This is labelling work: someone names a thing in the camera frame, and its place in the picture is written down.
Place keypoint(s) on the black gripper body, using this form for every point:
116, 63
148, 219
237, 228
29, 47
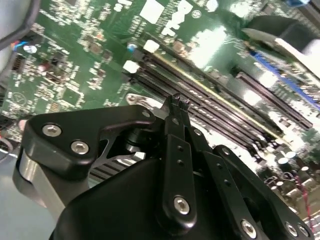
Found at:
112, 212

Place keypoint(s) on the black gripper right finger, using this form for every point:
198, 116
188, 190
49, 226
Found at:
225, 175

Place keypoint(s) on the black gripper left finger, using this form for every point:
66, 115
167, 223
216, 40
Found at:
50, 147

